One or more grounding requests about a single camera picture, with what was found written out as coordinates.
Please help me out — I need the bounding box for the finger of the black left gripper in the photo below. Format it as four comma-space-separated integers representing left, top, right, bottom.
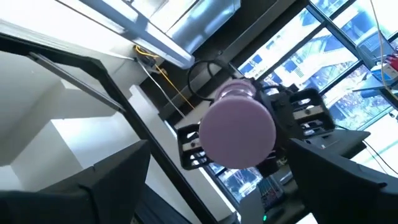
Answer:
176, 123, 216, 171
285, 88, 336, 140

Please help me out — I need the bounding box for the dark grey desk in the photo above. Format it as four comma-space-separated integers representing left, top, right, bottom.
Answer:
306, 128, 371, 160

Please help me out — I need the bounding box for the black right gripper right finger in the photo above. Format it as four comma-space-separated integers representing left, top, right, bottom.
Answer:
287, 138, 398, 224

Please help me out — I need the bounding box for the large purple hourglass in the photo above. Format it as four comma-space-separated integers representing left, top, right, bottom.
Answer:
198, 78, 277, 170

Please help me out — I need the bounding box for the yellow hanging cable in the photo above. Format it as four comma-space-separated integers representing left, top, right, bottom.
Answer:
134, 45, 196, 110

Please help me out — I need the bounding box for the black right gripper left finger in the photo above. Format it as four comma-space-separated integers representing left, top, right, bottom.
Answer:
0, 139, 152, 224

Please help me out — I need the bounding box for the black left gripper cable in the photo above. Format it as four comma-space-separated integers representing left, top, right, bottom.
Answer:
187, 59, 239, 103

